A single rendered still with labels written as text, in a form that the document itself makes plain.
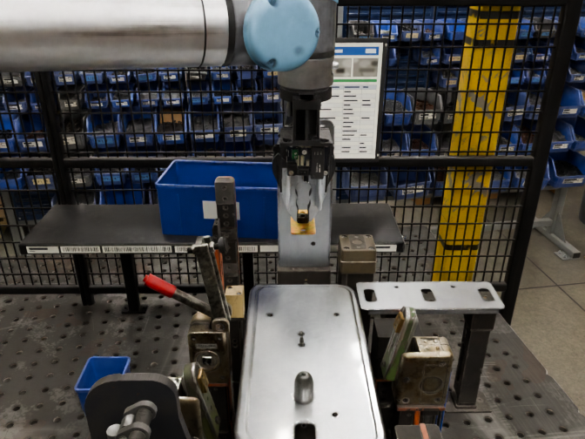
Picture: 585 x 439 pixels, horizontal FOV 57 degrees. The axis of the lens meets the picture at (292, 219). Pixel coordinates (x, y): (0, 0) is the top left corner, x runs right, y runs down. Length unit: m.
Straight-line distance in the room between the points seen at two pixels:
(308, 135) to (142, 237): 0.68
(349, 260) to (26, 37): 0.84
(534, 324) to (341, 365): 2.05
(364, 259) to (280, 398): 0.41
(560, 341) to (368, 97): 1.82
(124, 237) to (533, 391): 1.03
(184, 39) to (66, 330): 1.22
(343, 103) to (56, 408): 0.98
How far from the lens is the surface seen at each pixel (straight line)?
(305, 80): 0.71
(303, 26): 0.53
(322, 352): 0.98
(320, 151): 0.73
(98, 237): 1.35
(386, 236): 1.29
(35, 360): 1.56
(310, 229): 0.82
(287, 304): 1.09
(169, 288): 0.93
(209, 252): 0.87
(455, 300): 1.15
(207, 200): 1.25
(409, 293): 1.15
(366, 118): 1.38
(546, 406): 1.43
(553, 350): 2.80
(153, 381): 0.67
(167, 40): 0.51
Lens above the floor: 1.63
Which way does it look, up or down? 27 degrees down
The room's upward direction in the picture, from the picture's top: straight up
